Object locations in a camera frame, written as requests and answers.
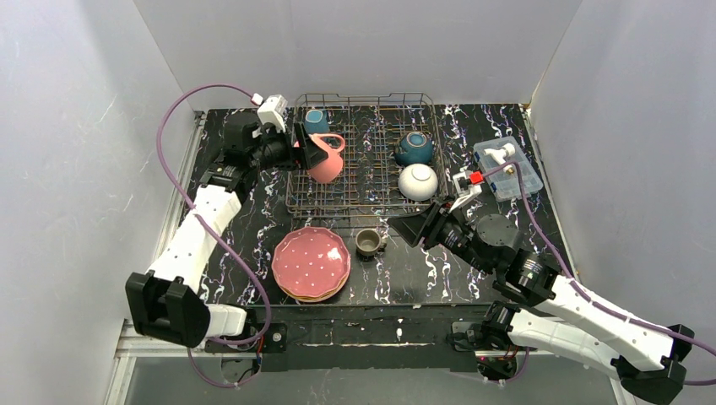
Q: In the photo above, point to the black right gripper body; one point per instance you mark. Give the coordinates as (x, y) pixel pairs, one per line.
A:
(428, 228)

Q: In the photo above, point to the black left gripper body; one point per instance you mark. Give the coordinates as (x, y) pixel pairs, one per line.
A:
(294, 148)

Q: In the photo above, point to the pink handled mug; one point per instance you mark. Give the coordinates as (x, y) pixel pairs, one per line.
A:
(329, 169)

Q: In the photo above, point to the blue handled mug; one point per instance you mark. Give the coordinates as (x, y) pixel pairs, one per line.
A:
(316, 122)

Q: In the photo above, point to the small grey cup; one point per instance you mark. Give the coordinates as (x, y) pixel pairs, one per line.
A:
(368, 242)

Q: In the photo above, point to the white bowl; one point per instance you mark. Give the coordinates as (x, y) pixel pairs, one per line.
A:
(418, 182)

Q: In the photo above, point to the teal bowl beige inside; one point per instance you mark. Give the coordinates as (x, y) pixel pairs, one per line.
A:
(413, 148)

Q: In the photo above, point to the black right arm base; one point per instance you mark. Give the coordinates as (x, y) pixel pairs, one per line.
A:
(491, 334)

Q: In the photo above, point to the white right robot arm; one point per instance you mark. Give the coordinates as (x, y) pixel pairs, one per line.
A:
(544, 310)

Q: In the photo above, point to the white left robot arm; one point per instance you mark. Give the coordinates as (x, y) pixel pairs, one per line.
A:
(164, 301)

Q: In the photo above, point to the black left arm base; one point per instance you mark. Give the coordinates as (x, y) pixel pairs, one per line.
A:
(252, 341)

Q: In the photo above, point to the clear plastic parts box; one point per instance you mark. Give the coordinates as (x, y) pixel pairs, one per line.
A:
(505, 180)

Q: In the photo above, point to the white pipe fitting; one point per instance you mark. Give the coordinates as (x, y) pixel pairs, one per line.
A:
(500, 155)

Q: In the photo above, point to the pink polka dot plate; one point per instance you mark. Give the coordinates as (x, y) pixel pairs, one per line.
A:
(311, 254)

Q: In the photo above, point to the pink bottom plate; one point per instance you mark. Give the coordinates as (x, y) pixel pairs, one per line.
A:
(309, 299)

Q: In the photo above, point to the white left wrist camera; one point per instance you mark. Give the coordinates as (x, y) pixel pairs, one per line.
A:
(271, 110)

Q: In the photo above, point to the grey wire dish rack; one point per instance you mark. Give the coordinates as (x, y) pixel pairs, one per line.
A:
(371, 126)

